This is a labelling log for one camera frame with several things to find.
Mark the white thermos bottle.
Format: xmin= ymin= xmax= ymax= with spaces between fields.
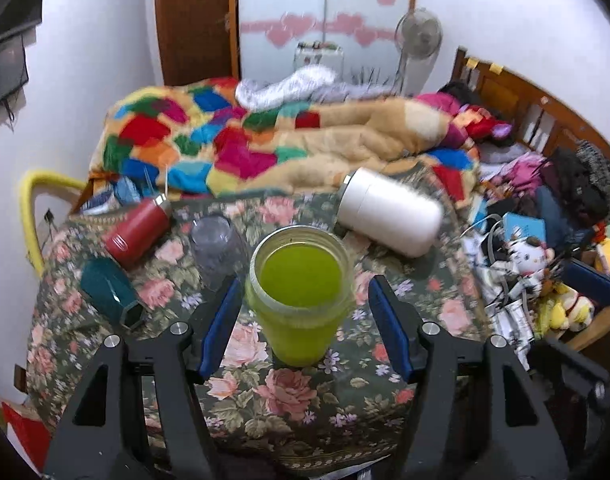
xmin=337 ymin=168 xmax=443 ymax=258

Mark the light blue booklet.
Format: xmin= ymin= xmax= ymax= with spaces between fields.
xmin=502 ymin=212 xmax=546 ymax=243

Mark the small black wall monitor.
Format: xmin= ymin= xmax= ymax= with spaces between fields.
xmin=0 ymin=36 xmax=28 ymax=104

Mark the standing electric fan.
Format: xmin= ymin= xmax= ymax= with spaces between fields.
xmin=393 ymin=8 xmax=443 ymax=96

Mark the floral bed cover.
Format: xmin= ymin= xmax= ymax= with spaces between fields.
xmin=27 ymin=165 xmax=488 ymax=476

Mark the yellow padded rail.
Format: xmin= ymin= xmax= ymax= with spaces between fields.
xmin=18 ymin=170 xmax=89 ymax=276

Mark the frosted sliding wardrobe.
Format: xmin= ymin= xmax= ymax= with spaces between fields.
xmin=238 ymin=0 xmax=416 ymax=84

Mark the dark teal hexagonal cup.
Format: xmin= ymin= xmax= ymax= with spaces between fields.
xmin=80 ymin=258 xmax=144 ymax=332

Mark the brown wooden door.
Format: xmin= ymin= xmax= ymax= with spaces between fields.
xmin=154 ymin=0 xmax=240 ymax=86

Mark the red thermos bottle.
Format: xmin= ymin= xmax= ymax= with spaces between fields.
xmin=105 ymin=193 xmax=171 ymax=269

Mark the grey white crumpled sheet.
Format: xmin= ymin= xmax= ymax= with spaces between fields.
xmin=235 ymin=64 xmax=393 ymax=112

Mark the wooden headboard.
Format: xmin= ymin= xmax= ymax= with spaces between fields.
xmin=451 ymin=47 xmax=610 ymax=160

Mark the colourful patchwork blanket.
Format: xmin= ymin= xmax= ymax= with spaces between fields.
xmin=89 ymin=78 xmax=480 ymax=208

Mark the clear glass cup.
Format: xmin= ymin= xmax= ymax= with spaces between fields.
xmin=189 ymin=214 xmax=250 ymax=290

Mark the white small cabinet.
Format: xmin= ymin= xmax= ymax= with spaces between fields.
xmin=293 ymin=41 xmax=344 ymax=75

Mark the white cartoon plush toy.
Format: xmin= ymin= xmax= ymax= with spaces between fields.
xmin=508 ymin=236 xmax=555 ymax=281

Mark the red plush toy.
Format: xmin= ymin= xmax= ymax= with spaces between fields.
xmin=455 ymin=104 xmax=512 ymax=142

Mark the green bottle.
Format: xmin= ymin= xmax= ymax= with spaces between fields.
xmin=245 ymin=226 xmax=355 ymax=367

